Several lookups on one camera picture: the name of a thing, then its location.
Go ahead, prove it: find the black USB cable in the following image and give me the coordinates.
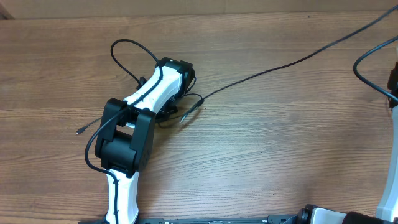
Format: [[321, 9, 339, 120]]
[[180, 4, 398, 123]]

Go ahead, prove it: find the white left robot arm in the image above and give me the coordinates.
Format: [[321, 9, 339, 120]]
[[92, 57, 196, 223]]

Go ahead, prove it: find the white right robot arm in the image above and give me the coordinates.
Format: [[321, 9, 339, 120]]
[[376, 63, 397, 222]]

